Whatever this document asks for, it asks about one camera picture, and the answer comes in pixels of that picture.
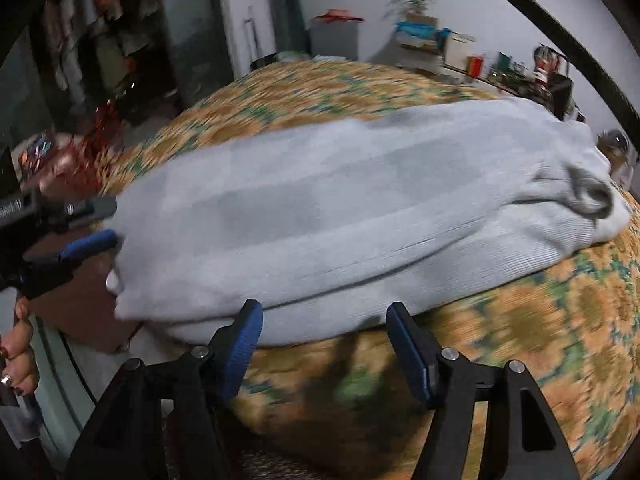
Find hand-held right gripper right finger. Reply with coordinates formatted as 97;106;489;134
385;301;581;480

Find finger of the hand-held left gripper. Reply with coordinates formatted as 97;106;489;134
39;195;119;234
21;229;120;302

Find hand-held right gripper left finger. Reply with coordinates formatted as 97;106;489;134
65;299;265;480

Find grey knit sweater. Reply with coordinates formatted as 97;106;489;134
105;96;632;348

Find hanging clothes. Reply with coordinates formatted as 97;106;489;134
30;0;177;127

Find person's left hand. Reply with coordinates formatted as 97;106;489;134
0;299;41;394

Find red patterned cloth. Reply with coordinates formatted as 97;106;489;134
16;101;127;197

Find sunflower print blanket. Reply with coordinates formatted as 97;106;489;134
97;59;640;480

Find black dustpan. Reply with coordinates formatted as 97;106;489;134
243;5;279;72

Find electric fan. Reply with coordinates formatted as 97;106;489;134
596;128;634;162

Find grey cabinet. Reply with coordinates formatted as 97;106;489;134
308;16;362;64

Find cardboard box stack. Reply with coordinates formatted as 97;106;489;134
394;16;477;79

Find potted plant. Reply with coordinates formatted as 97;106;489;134
384;0;437;24

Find black cable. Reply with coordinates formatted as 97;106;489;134
456;0;640;133

